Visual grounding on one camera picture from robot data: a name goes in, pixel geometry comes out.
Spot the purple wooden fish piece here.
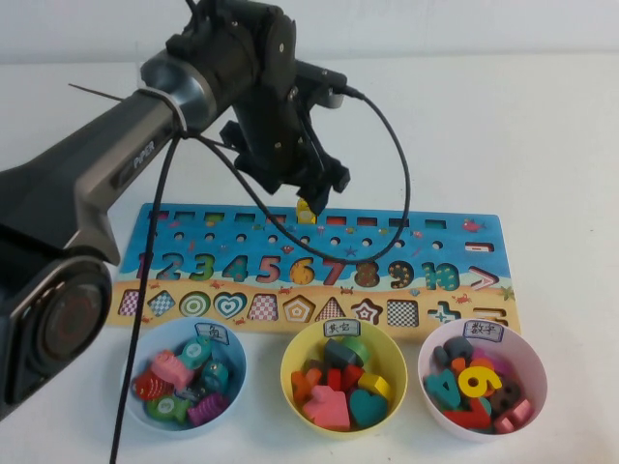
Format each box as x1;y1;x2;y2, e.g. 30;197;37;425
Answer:
187;391;231;427

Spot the light teal wooden fish piece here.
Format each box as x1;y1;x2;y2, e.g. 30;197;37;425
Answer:
181;336;214;371

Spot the pink cross block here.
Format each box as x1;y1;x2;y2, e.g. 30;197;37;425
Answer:
302;384;351;431

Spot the grey number piece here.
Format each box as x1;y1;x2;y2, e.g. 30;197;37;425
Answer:
433;336;473;363

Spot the pink wooden fish piece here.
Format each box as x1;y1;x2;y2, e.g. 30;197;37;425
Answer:
151;350;194;389

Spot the teal heart block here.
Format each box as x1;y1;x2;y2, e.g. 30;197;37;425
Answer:
348;389;390;428

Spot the brown number eight piece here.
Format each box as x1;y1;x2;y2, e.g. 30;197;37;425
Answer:
490;381;526;412

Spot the green wooden fish piece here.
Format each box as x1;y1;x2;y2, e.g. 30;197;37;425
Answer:
146;395;189;429

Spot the white zip tie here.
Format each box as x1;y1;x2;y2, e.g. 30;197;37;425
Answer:
67;82;191;136

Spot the magenta number piece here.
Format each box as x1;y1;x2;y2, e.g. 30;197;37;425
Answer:
471;348;512;377

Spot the pink sign piece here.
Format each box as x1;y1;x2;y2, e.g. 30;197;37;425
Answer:
493;399;536;434

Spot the dark teal wooden fish piece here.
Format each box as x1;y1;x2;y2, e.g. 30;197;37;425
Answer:
198;360;229;393

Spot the paper label on yellow bowl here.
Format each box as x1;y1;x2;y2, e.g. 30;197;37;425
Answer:
321;319;362;338

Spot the yellow number six piece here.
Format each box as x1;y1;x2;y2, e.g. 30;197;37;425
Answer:
457;364;504;398

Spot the paper label on pink bowl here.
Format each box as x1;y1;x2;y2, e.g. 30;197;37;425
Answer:
462;319;506;342

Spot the yellow plastic bowl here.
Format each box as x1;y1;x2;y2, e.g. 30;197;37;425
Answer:
280;319;409;442

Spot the yellow wooden fish piece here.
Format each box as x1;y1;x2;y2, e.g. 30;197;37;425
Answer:
295;196;318;225

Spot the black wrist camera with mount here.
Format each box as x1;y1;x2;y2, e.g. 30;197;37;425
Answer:
294;60;348;110

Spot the paper label on blue bowl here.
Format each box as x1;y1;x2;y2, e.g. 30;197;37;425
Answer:
194;322;231;346

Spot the green round block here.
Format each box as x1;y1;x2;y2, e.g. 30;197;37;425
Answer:
342;335;372;363

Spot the red number seven piece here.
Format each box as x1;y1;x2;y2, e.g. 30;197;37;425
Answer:
442;400;493;431

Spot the red triangle block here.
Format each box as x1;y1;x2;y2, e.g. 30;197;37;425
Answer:
340;364;365;392

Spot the dark grey pentagon block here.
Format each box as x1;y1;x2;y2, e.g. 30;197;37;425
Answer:
322;337;365;371

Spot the colourful wooden number puzzle board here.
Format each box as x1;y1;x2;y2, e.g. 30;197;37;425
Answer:
113;202;522;340

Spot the red wooden fish piece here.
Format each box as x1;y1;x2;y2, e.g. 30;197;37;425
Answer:
130;372;168;401

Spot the pink plastic bowl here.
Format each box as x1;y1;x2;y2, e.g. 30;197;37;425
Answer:
418;318;548;443

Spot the teal number four piece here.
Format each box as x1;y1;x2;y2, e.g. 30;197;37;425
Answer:
424;369;461;413

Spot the yellow wooden block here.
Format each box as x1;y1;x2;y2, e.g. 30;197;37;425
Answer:
357;371;392;398

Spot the light blue plastic bowl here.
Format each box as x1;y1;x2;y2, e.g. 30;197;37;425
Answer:
120;317;249;440

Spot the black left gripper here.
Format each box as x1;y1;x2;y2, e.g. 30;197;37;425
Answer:
220;81;351;215

